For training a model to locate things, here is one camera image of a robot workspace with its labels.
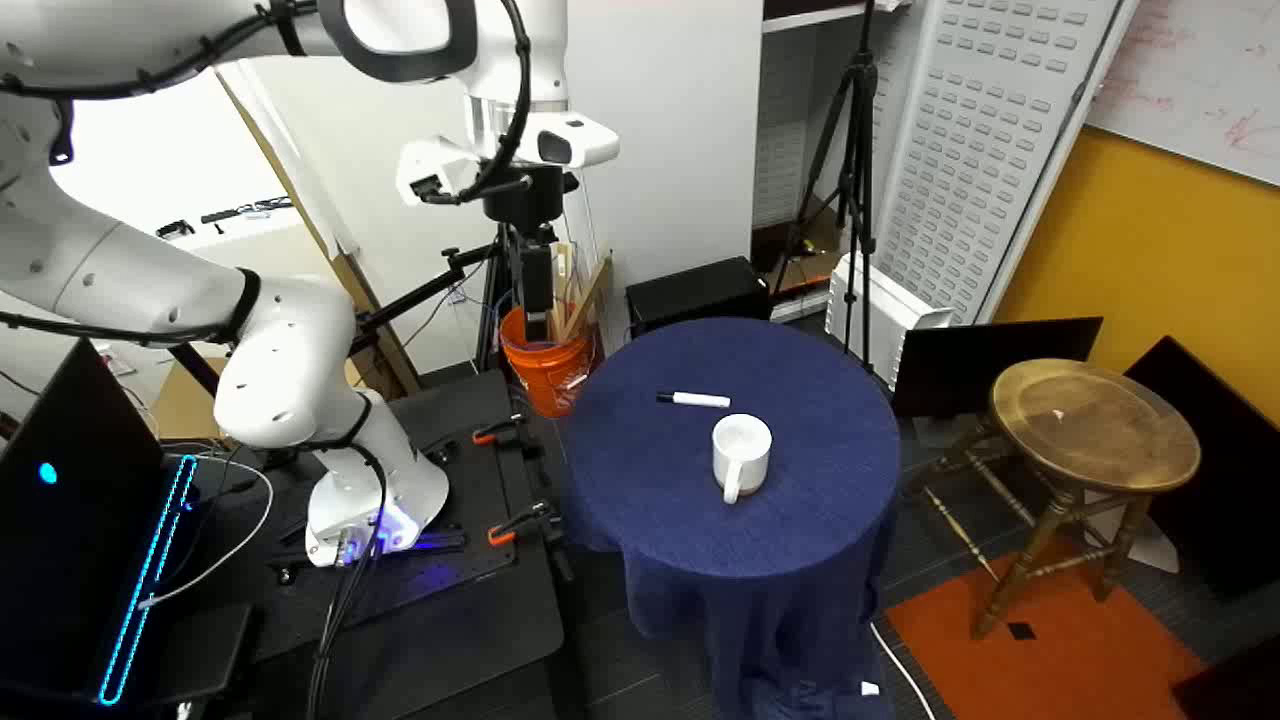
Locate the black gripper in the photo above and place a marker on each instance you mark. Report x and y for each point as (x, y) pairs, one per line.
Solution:
(531, 203)

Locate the white marker with black cap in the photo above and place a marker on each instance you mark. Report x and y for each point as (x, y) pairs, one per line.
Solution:
(699, 399)

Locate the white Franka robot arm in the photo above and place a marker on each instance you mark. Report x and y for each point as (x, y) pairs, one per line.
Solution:
(283, 363)

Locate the wooden stick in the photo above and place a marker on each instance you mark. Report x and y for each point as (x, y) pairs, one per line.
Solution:
(593, 301)
(575, 284)

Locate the orange bucket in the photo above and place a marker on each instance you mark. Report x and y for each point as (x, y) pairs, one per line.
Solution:
(544, 364)

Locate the black box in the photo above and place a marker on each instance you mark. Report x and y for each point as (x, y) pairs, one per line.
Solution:
(699, 296)

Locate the white mug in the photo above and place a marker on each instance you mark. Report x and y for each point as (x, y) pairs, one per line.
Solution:
(743, 451)

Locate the black workbench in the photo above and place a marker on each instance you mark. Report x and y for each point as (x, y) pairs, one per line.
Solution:
(441, 601)

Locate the blue tablecloth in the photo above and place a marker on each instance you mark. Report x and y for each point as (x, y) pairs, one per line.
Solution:
(727, 562)

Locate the white radiator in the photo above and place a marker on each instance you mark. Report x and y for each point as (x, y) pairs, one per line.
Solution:
(880, 312)

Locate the white shelf board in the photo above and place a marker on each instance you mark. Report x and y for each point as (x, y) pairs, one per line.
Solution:
(827, 15)

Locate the black flat panel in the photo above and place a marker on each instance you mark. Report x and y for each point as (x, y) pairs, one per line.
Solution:
(1224, 466)
(994, 363)

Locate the white perforated cabinet door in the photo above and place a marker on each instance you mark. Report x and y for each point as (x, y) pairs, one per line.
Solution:
(984, 133)

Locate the round wooden stool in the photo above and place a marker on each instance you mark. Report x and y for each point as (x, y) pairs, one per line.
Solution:
(1093, 427)

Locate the orange floor mat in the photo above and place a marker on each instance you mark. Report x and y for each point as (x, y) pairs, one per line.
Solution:
(1066, 662)

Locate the whiteboard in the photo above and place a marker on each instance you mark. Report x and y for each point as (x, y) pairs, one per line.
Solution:
(1201, 75)

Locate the black camera tripod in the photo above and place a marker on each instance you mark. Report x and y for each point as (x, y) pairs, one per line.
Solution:
(853, 161)

